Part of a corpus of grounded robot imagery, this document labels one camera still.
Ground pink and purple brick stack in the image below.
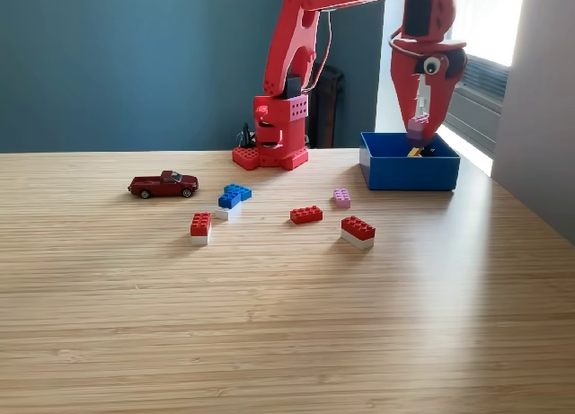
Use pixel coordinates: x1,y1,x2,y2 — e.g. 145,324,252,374
406,114,430,149

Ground blue plastic bin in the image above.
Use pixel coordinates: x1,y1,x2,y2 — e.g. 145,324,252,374
358,131,462,192

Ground grey louvred window vent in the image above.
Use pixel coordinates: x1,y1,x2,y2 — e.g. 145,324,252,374
448,49,510,104

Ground white framed window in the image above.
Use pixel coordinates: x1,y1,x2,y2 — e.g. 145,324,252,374
444,0,526,68

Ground dark wooden chair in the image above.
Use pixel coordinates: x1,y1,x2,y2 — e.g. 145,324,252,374
309,65,347,149

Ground red and white brick stack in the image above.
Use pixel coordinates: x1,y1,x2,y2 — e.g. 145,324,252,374
340,215,377,251
190,212,213,246

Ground blue and white brick stack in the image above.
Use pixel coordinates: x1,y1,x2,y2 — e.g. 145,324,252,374
214,183,253,221

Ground dark red toy car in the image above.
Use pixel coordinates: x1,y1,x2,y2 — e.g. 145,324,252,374
127,170,199,200

